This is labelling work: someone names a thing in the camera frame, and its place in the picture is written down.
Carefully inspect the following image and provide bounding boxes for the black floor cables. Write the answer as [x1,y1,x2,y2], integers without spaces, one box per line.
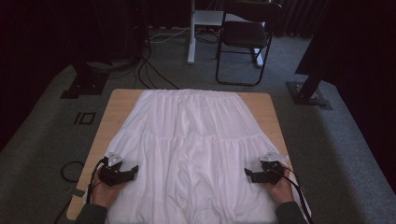
[133,46,180,91]

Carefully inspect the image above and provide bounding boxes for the person's left hand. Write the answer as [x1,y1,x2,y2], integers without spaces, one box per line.
[90,173,122,208]

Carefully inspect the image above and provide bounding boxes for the black folding chair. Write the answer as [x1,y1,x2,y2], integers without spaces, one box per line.
[215,0,284,88]

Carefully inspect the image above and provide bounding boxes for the white floor cable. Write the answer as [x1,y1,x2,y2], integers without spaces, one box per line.
[148,27,191,44]

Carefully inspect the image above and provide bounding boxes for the person's right hand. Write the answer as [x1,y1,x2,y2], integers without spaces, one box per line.
[268,169,295,206]

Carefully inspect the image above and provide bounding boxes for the white desk frame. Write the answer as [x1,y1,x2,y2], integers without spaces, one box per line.
[187,0,266,68]

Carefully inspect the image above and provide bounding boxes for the black coiled floor cable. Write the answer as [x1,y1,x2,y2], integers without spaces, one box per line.
[60,160,86,184]

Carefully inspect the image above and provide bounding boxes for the left hand-held gripper black cable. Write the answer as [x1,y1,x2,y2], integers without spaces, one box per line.
[86,157,108,205]

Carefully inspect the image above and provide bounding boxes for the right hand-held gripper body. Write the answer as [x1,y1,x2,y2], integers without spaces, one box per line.
[254,151,288,186]

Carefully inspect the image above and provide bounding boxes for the white tiered skirt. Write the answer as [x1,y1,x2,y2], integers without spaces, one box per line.
[104,88,312,224]

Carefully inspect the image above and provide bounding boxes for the black slanted stand with base plate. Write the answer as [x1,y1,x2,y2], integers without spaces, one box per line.
[286,70,333,111]

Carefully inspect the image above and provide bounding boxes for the black stand with flat base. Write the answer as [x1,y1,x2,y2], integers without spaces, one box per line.
[60,59,110,100]

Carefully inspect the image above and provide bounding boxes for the right hand-held gripper black cable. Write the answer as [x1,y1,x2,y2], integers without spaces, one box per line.
[279,163,314,224]

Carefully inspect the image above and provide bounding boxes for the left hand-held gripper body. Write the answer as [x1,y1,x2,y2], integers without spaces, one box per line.
[98,151,135,188]

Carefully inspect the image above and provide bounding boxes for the hand-held gripper black cable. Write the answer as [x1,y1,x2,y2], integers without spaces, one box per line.
[279,163,314,224]
[86,157,108,205]

